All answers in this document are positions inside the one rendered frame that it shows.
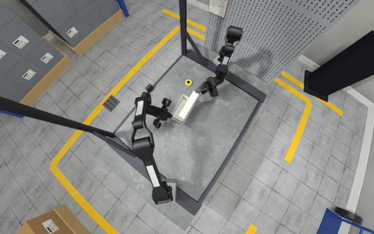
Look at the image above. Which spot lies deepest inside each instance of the white sheet of paper with printed lines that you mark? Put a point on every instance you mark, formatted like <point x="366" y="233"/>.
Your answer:
<point x="218" y="7"/>

